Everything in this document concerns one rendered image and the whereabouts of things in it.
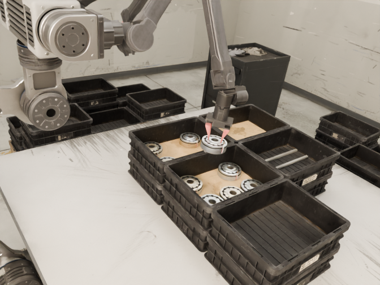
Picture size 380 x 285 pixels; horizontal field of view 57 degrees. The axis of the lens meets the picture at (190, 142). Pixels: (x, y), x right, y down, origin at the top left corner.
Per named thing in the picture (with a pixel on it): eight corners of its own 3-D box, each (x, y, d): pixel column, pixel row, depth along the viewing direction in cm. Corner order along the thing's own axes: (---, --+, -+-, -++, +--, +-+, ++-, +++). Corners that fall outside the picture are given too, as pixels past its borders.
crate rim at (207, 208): (208, 214, 120) (209, 209, 119) (162, 169, 140) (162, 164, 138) (284, 181, 142) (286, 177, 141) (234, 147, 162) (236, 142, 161)
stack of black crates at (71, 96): (73, 148, 283) (70, 96, 261) (60, 132, 303) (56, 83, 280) (118, 137, 306) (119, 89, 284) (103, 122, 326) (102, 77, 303)
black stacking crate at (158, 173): (160, 188, 145) (162, 165, 139) (126, 153, 164) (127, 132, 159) (230, 164, 167) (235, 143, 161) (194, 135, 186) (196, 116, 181)
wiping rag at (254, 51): (253, 57, 311) (253, 53, 310) (235, 50, 326) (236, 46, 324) (273, 54, 328) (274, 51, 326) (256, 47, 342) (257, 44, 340)
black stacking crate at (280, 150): (279, 199, 147) (285, 177, 141) (232, 164, 167) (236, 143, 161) (333, 174, 169) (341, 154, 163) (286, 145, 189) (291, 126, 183)
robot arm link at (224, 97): (215, 87, 129) (225, 93, 125) (229, 86, 133) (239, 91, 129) (211, 104, 132) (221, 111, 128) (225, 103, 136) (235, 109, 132)
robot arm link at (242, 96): (211, 74, 131) (227, 73, 124) (233, 72, 138) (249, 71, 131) (212, 106, 133) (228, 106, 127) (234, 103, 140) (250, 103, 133)
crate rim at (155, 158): (162, 169, 140) (162, 164, 138) (126, 135, 160) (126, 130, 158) (234, 146, 162) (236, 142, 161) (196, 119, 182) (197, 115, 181)
